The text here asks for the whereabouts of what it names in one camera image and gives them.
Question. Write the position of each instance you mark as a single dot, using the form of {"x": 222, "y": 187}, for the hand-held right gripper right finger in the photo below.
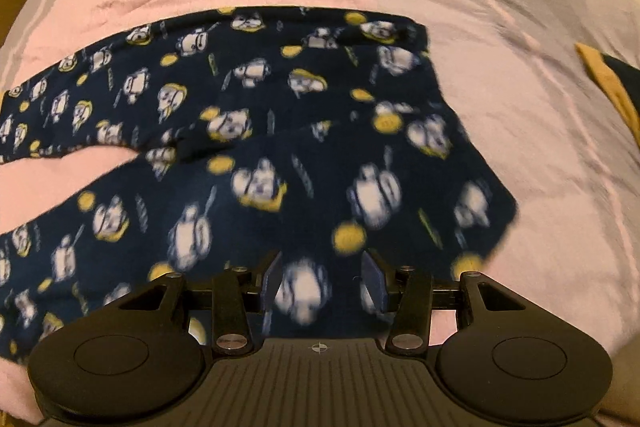
{"x": 374, "y": 279}

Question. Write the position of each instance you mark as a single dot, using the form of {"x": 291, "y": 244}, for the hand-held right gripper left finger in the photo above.
{"x": 272, "y": 277}

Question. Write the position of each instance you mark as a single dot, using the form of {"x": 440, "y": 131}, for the navy printed pajama pants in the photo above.
{"x": 280, "y": 127}

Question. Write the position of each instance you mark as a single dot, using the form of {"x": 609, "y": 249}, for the pink and grey bedsheet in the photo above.
{"x": 500, "y": 57}

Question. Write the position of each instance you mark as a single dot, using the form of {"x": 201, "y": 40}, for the navy garment with yellow trim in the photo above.
{"x": 614, "y": 79}

